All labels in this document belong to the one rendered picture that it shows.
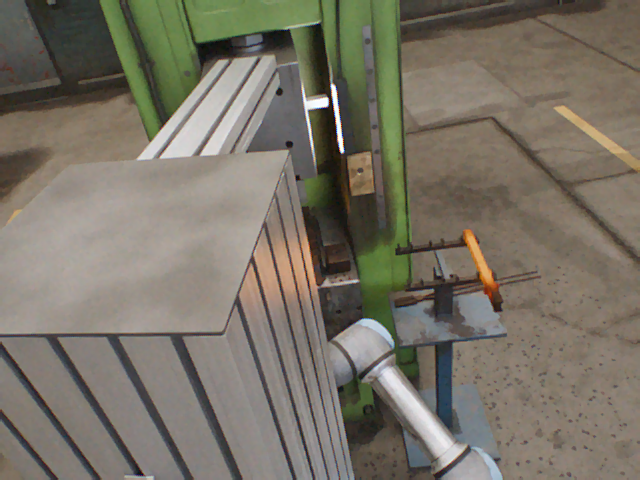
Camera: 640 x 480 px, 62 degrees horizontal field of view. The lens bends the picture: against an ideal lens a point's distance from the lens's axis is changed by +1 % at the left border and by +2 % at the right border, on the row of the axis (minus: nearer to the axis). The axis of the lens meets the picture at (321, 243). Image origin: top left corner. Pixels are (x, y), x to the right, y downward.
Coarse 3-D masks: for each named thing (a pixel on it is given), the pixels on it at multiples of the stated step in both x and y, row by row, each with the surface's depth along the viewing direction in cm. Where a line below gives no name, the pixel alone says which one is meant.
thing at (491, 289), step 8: (464, 232) 199; (472, 240) 195; (472, 248) 191; (472, 256) 190; (480, 256) 187; (480, 264) 183; (480, 272) 181; (488, 272) 180; (488, 280) 176; (488, 288) 174; (496, 288) 171; (488, 296) 175; (496, 296) 169; (496, 304) 168
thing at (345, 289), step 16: (336, 208) 247; (320, 224) 238; (336, 224) 236; (336, 240) 227; (352, 256) 216; (352, 272) 208; (320, 288) 204; (336, 288) 205; (352, 288) 206; (352, 304) 211; (336, 320) 215; (352, 320) 216
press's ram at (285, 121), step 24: (216, 48) 182; (264, 48) 174; (288, 48) 170; (288, 72) 160; (288, 96) 164; (312, 96) 188; (264, 120) 168; (288, 120) 168; (264, 144) 172; (288, 144) 174; (312, 168) 180
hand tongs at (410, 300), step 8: (528, 272) 215; (536, 272) 214; (520, 280) 212; (528, 280) 212; (456, 288) 213; (480, 288) 211; (408, 296) 213; (416, 296) 212; (424, 296) 212; (432, 296) 211; (400, 304) 210; (408, 304) 210
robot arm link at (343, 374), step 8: (328, 344) 138; (336, 352) 135; (336, 360) 134; (344, 360) 134; (336, 368) 133; (344, 368) 134; (336, 376) 134; (344, 376) 134; (352, 376) 136; (336, 384) 135
